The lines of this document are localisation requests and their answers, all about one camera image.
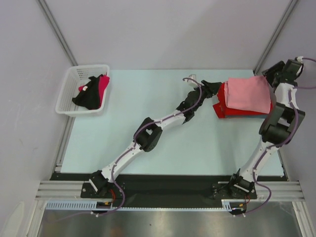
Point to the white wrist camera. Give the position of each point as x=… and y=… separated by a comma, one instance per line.
x=191, y=80
x=300, y=59

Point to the magenta t shirt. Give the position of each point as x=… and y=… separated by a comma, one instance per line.
x=102, y=86

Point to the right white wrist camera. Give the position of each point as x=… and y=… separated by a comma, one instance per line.
x=300, y=59

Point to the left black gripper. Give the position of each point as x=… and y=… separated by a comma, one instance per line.
x=213, y=87

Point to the white slotted cable duct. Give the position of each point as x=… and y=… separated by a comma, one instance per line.
x=100, y=206

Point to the pink t shirt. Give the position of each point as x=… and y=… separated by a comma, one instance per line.
x=248, y=94

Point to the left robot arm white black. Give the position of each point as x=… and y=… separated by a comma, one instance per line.
x=148, y=134

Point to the aluminium frame post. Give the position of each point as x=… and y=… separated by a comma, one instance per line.
x=44, y=7
x=276, y=33

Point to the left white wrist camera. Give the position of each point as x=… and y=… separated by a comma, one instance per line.
x=191, y=80

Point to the black t shirt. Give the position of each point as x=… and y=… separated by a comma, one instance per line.
x=90, y=95

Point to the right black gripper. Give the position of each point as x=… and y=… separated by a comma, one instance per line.
x=269, y=72

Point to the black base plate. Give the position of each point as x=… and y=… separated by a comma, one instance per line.
x=159, y=190

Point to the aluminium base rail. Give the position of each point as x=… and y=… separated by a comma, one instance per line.
x=71, y=190

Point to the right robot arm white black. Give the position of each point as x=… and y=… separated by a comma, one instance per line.
x=277, y=129

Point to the red folded t shirt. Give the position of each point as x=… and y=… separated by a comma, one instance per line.
x=223, y=112

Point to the left aluminium frame post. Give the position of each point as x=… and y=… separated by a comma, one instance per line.
x=44, y=7

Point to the right aluminium frame post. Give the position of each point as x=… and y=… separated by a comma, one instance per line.
x=276, y=33

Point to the white plastic basket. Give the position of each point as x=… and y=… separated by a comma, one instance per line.
x=76, y=77

